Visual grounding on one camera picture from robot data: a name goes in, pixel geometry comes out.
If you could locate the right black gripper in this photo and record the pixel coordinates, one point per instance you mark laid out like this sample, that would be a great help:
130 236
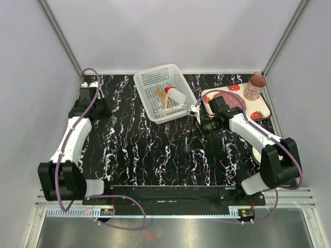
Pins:
196 143

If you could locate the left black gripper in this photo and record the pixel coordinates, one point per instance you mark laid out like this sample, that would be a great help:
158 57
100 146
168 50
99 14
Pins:
108 112

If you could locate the bundle of plastic pipettes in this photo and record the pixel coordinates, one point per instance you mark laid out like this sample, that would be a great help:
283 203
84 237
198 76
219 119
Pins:
171 110

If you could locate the wash bottle red cap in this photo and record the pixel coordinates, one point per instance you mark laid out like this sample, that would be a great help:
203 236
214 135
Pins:
175 95

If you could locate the wooden test tube clamp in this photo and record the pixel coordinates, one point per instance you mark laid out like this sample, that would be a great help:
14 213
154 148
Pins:
166 101

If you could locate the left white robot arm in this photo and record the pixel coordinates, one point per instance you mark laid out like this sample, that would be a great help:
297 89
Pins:
61 175

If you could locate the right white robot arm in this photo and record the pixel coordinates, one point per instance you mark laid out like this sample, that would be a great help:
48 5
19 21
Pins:
279 163

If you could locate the white plastic perforated basket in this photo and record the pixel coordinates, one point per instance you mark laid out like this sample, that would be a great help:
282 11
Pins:
165 93

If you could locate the pink dotted plate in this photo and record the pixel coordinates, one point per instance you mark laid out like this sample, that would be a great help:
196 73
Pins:
231 99

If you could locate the white bowl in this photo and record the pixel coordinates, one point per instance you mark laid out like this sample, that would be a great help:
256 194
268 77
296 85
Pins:
256 156

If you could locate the strawberry pattern tray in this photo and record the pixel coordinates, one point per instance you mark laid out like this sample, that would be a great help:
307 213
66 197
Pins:
256 109

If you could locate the pink patterned mug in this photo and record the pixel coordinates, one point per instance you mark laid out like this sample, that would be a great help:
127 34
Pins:
254 87

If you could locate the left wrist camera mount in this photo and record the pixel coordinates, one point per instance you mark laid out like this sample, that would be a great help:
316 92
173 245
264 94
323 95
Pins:
87 85

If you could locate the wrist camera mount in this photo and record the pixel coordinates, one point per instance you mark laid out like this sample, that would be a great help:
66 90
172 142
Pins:
193 110
87 85

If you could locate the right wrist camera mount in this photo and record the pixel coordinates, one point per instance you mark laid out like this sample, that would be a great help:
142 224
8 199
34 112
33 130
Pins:
193 110

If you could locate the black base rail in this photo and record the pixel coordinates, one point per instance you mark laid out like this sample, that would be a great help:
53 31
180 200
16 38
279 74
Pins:
188 200

